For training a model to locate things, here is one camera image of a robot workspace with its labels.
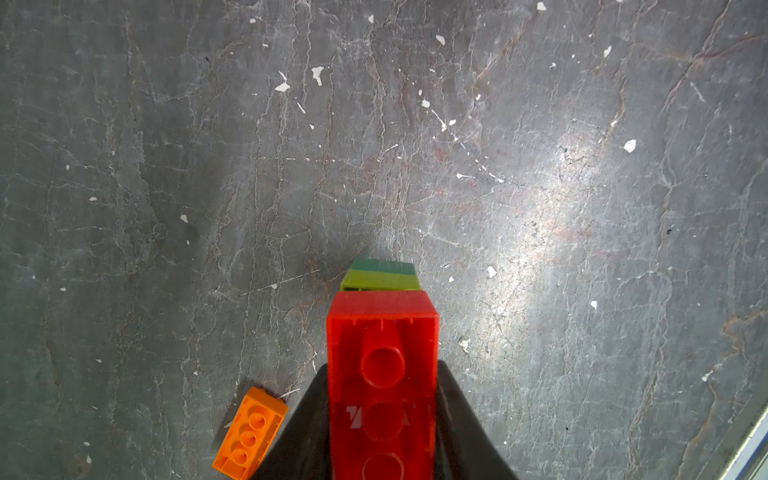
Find dark green lego brick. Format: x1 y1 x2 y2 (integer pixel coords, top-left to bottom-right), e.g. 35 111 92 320
350 257 417 276

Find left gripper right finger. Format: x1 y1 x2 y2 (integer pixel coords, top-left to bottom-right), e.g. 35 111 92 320
434 360 518 480

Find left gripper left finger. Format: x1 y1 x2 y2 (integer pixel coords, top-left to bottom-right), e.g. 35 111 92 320
251 365 332 480

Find lime green long brick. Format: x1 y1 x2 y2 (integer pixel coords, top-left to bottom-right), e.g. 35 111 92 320
341 269 421 291

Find red lego brick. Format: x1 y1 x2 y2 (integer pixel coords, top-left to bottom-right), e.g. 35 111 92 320
326 290 439 479

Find aluminium mounting rail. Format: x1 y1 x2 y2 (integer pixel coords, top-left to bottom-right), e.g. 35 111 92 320
718 410 767 480

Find orange lego brick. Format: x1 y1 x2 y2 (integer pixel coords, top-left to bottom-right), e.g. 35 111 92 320
212 387 289 480

